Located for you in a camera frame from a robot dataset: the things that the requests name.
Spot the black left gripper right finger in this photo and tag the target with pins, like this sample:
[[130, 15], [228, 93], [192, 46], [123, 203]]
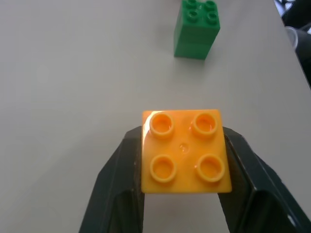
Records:
[[257, 184]]

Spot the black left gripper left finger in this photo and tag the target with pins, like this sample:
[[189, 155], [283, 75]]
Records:
[[114, 184]]

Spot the orange studded building block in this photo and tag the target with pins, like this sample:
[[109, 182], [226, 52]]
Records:
[[185, 151]]

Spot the clear plastic cup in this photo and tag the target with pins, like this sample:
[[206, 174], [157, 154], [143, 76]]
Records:
[[292, 36]]

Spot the green studded building block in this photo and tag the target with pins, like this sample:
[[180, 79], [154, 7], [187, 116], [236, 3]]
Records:
[[195, 31]]

